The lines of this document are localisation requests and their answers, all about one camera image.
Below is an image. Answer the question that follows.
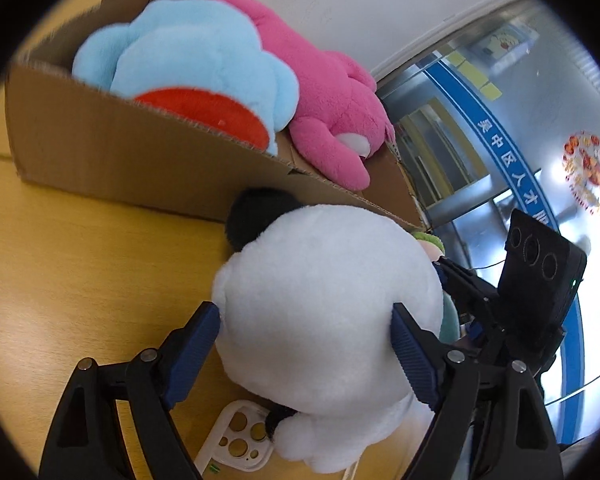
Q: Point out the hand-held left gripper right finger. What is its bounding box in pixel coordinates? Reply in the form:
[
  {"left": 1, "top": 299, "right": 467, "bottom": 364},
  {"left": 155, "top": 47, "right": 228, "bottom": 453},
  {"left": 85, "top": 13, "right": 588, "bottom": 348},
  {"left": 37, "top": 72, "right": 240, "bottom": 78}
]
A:
[{"left": 390, "top": 302, "right": 564, "bottom": 480}]

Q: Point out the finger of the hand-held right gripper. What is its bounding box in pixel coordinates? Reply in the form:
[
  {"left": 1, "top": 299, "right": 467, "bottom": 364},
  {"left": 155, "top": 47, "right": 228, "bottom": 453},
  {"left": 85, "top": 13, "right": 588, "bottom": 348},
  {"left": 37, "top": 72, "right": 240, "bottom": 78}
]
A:
[{"left": 432, "top": 255, "right": 505, "bottom": 327}]

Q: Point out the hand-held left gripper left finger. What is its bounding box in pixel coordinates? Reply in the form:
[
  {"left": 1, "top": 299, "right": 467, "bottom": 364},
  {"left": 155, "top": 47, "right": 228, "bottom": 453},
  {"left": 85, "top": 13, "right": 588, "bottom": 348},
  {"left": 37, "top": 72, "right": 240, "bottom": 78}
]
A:
[{"left": 40, "top": 301, "right": 222, "bottom": 480}]

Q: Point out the white phone case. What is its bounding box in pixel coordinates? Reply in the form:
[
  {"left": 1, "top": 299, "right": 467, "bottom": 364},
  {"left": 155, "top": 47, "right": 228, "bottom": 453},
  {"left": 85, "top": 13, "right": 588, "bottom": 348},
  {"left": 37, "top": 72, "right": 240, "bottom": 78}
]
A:
[{"left": 195, "top": 400, "right": 276, "bottom": 473}]

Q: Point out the white panda plush toy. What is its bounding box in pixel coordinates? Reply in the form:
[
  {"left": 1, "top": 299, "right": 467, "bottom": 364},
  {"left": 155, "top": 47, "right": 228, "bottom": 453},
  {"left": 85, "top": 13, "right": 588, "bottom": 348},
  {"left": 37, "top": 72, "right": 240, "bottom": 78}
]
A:
[{"left": 212, "top": 187, "right": 461, "bottom": 476}]

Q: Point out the brown cardboard box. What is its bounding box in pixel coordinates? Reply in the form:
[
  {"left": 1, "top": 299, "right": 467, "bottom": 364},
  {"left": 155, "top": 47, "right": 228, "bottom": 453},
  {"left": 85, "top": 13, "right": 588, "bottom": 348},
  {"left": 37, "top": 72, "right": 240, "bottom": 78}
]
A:
[{"left": 5, "top": 0, "right": 428, "bottom": 233}]

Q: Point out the pink plush toy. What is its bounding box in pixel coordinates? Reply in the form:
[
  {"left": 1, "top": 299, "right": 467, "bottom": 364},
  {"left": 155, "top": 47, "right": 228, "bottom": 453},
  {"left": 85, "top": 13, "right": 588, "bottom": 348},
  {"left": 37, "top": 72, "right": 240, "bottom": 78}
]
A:
[{"left": 200, "top": 0, "right": 396, "bottom": 192}]

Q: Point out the light blue plush toy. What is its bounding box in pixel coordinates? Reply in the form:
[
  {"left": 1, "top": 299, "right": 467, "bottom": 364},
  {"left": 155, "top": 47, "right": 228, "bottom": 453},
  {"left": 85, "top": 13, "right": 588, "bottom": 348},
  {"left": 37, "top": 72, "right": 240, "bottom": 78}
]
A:
[{"left": 72, "top": 0, "right": 301, "bottom": 157}]

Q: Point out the red window decoration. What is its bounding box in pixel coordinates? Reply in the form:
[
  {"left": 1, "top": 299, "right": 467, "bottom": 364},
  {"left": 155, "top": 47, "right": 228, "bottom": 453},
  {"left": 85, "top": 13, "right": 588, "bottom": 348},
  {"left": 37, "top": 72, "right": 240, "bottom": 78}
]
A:
[{"left": 562, "top": 130, "right": 600, "bottom": 217}]

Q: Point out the blue sign band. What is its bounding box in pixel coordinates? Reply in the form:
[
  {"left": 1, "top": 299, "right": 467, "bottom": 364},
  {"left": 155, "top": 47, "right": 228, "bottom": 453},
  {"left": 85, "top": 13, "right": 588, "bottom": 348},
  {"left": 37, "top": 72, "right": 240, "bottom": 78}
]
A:
[{"left": 422, "top": 52, "right": 586, "bottom": 411}]

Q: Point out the row of yellow sticky notes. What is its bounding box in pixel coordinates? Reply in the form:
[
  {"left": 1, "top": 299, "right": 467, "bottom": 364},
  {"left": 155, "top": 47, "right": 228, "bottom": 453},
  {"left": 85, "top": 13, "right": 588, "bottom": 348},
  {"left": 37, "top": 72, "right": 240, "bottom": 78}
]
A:
[{"left": 447, "top": 50, "right": 503, "bottom": 101}]

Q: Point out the small wall poster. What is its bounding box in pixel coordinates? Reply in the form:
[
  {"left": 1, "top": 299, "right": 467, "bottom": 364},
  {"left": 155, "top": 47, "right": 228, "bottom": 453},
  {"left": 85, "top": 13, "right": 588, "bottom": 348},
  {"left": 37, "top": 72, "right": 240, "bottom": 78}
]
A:
[{"left": 467, "top": 25, "right": 539, "bottom": 72}]

